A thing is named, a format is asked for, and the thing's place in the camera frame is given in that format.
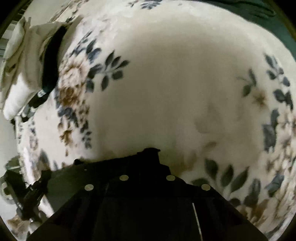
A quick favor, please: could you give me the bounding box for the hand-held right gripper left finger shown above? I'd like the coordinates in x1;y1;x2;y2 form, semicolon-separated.
29;149;151;241

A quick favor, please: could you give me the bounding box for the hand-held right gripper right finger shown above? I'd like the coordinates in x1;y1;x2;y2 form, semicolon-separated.
151;148;269;241

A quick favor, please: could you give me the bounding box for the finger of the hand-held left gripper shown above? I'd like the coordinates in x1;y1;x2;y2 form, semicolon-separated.
20;171;52;220

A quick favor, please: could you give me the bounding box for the white folded garment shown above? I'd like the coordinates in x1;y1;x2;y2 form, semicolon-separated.
3;74;33;121

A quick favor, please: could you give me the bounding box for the floral bed blanket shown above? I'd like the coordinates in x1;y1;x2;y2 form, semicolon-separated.
5;0;296;241

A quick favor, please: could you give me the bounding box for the beige folded garment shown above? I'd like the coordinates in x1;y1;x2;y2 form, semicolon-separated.
0;16;70;109

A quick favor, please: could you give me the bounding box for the dark green fleece blanket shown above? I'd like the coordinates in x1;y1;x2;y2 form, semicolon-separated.
201;0;296;58

